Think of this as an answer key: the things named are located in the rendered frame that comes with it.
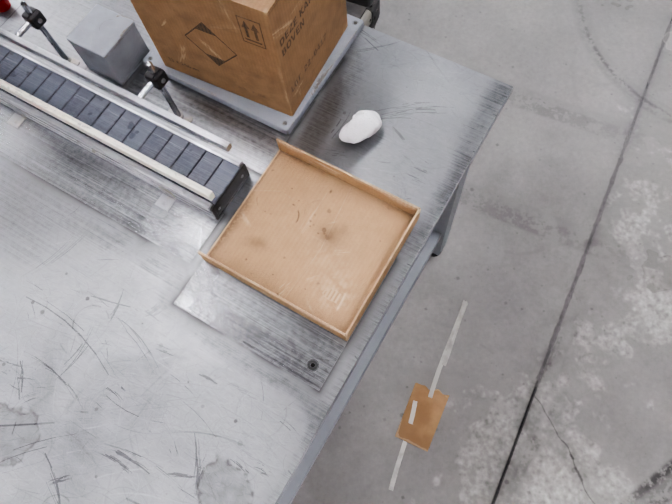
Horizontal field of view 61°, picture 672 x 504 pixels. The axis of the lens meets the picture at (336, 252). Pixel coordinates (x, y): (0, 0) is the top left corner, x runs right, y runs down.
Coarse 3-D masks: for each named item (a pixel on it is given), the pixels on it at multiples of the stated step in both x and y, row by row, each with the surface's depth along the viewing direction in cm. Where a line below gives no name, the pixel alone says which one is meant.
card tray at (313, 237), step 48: (288, 144) 104; (288, 192) 105; (336, 192) 104; (384, 192) 100; (240, 240) 102; (288, 240) 102; (336, 240) 101; (384, 240) 100; (288, 288) 98; (336, 288) 98
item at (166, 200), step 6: (12, 108) 115; (18, 114) 116; (12, 120) 116; (18, 120) 115; (24, 120) 115; (18, 126) 115; (210, 144) 110; (168, 192) 104; (162, 198) 107; (168, 198) 107; (174, 198) 106; (156, 204) 106; (162, 204) 106; (168, 204) 106
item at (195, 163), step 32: (0, 64) 115; (32, 64) 114; (64, 96) 111; (96, 96) 110; (96, 128) 108; (128, 128) 107; (160, 128) 107; (160, 160) 104; (192, 160) 104; (224, 160) 103; (192, 192) 102
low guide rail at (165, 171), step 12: (0, 84) 109; (24, 96) 107; (48, 108) 106; (72, 120) 104; (84, 132) 105; (96, 132) 103; (108, 144) 103; (120, 144) 102; (132, 156) 101; (144, 156) 101; (156, 168) 100; (168, 168) 99; (180, 180) 98; (204, 192) 97
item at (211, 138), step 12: (0, 36) 108; (12, 36) 106; (24, 48) 107; (36, 48) 105; (48, 60) 105; (60, 60) 104; (72, 72) 104; (84, 72) 102; (96, 84) 102; (108, 84) 101; (120, 96) 101; (132, 96) 100; (144, 108) 99; (156, 108) 98; (168, 120) 98; (180, 120) 97; (192, 132) 97; (204, 132) 96; (216, 144) 96; (228, 144) 95
